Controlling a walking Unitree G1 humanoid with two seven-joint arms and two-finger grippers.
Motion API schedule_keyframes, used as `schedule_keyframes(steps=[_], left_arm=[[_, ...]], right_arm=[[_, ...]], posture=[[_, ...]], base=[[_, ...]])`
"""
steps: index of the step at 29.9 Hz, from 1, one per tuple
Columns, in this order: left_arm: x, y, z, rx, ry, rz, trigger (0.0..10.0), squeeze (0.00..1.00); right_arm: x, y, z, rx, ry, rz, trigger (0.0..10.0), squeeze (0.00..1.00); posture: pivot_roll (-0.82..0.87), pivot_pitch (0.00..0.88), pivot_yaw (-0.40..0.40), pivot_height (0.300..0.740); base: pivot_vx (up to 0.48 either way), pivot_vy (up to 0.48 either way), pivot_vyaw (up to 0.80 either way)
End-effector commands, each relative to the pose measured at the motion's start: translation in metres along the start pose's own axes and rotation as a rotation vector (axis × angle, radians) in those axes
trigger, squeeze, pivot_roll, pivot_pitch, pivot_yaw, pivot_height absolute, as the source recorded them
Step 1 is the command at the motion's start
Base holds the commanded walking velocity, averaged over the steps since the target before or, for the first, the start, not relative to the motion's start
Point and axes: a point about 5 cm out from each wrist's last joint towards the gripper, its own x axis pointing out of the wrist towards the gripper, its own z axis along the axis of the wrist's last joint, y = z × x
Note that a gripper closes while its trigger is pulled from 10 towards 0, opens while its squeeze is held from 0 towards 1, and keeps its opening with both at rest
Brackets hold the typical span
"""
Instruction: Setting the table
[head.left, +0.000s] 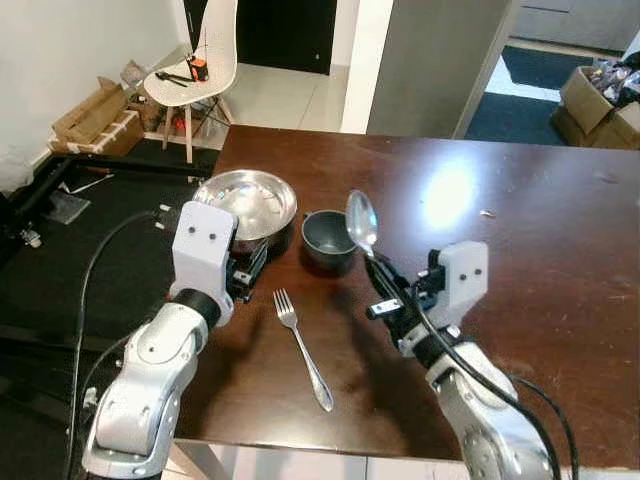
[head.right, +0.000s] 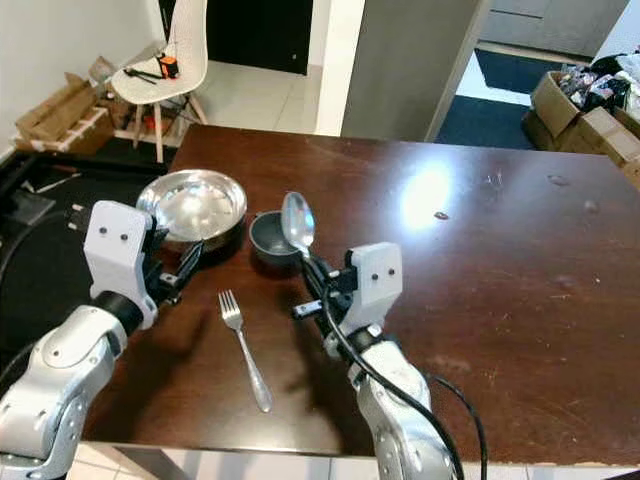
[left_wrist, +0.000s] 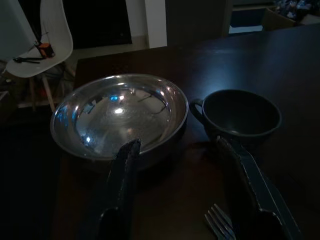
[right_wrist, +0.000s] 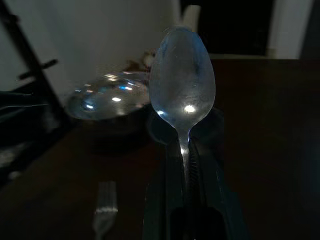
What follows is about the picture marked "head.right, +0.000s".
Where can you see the silver metal spoon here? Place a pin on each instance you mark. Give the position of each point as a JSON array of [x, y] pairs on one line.
[[297, 220]]

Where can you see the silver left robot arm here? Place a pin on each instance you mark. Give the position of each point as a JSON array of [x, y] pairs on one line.
[[60, 380]]

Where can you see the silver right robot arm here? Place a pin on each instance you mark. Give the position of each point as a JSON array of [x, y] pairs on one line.
[[395, 410]]

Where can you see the shiny steel plate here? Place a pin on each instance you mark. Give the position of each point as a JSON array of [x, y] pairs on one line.
[[195, 205]]

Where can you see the small dark grey bowl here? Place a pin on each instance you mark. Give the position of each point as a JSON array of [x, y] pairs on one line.
[[268, 240]]

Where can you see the silver metal fork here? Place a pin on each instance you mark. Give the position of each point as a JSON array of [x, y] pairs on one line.
[[244, 345]]

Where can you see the clear plastic sheet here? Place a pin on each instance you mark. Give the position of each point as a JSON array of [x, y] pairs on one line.
[[28, 207]]

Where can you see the black floor mat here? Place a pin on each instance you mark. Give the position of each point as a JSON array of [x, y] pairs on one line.
[[25, 200]]

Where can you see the long open cardboard box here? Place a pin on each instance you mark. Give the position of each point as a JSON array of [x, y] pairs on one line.
[[55, 110]]

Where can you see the black hand tool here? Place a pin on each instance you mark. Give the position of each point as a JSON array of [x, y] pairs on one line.
[[140, 73]]

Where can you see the orange and black tool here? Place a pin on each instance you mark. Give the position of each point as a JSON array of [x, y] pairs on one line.
[[168, 66]]

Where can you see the white plastic chair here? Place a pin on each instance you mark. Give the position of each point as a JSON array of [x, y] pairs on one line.
[[185, 45]]

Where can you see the dark doorway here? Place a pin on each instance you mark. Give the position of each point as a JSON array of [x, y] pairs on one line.
[[260, 35]]

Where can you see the dark blue carpet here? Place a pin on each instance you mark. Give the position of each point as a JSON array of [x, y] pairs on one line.
[[500, 90]]

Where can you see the cardboard box with clutter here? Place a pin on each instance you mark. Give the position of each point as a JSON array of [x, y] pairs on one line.
[[555, 100]]

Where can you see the closed cardboard box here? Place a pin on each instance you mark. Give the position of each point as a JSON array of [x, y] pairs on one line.
[[610, 135]]

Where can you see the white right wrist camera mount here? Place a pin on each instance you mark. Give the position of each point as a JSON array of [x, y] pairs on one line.
[[372, 290]]

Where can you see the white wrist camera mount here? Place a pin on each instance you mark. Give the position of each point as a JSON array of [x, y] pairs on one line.
[[372, 290], [117, 245]]

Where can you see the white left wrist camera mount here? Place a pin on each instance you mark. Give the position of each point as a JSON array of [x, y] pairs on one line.
[[117, 245]]

